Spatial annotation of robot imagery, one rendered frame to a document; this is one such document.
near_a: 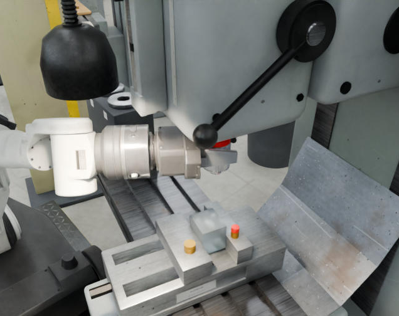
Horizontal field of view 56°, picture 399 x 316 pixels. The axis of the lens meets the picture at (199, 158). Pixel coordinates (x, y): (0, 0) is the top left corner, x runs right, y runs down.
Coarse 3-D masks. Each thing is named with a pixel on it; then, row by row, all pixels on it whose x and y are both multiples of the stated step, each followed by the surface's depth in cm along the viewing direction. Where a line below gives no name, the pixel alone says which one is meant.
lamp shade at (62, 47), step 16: (64, 32) 34; (80, 32) 34; (96, 32) 35; (48, 48) 34; (64, 48) 33; (80, 48) 33; (96, 48) 34; (48, 64) 34; (64, 64) 34; (80, 64) 34; (96, 64) 34; (112, 64) 36; (48, 80) 35; (64, 80) 34; (80, 80) 34; (96, 80) 35; (112, 80) 37; (64, 96) 35; (80, 96) 35; (96, 96) 36
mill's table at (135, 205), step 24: (120, 192) 103; (144, 192) 103; (168, 192) 103; (192, 192) 103; (120, 216) 97; (144, 216) 97; (240, 288) 77; (264, 288) 77; (192, 312) 72; (216, 312) 72; (240, 312) 73; (264, 312) 72; (288, 312) 72
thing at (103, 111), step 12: (120, 84) 116; (108, 96) 110; (120, 96) 108; (96, 108) 111; (108, 108) 104; (120, 108) 104; (132, 108) 104; (96, 120) 115; (108, 120) 105; (120, 120) 102; (132, 120) 105; (144, 120) 107; (96, 132) 119
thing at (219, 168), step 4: (228, 144) 60; (212, 148) 60; (216, 148) 60; (220, 148) 60; (224, 148) 60; (228, 148) 61; (228, 164) 63; (204, 168) 63; (208, 168) 62; (212, 168) 62; (216, 168) 62; (220, 168) 62; (224, 168) 62; (228, 168) 63; (212, 172) 62; (216, 172) 62
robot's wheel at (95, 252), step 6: (90, 246) 133; (96, 246) 131; (84, 252) 130; (90, 252) 128; (96, 252) 128; (90, 258) 126; (96, 258) 126; (90, 264) 134; (96, 264) 125; (102, 264) 125; (96, 270) 125; (102, 270) 124; (102, 276) 124
